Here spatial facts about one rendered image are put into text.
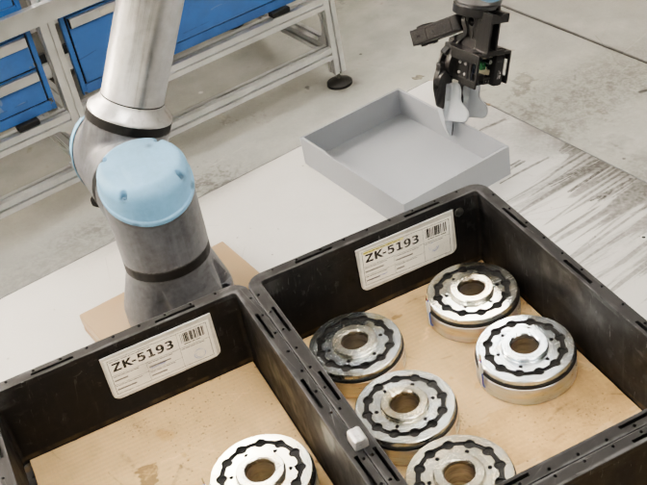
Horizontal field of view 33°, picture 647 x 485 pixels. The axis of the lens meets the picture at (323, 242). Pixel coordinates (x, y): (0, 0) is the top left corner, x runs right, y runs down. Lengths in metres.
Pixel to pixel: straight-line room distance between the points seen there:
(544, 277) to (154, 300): 0.52
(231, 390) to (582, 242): 0.57
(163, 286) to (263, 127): 1.92
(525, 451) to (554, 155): 0.72
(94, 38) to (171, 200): 1.66
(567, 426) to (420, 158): 0.73
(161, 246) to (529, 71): 2.15
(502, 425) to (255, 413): 0.26
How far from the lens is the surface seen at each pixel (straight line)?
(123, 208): 1.35
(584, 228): 1.56
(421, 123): 1.82
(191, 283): 1.42
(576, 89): 3.27
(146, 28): 1.42
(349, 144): 1.79
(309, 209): 1.67
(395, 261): 1.24
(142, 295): 1.43
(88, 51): 2.98
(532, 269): 1.20
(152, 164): 1.37
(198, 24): 3.11
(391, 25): 3.75
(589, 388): 1.15
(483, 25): 1.65
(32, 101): 2.97
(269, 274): 1.18
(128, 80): 1.44
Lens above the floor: 1.65
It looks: 37 degrees down
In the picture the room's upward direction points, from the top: 12 degrees counter-clockwise
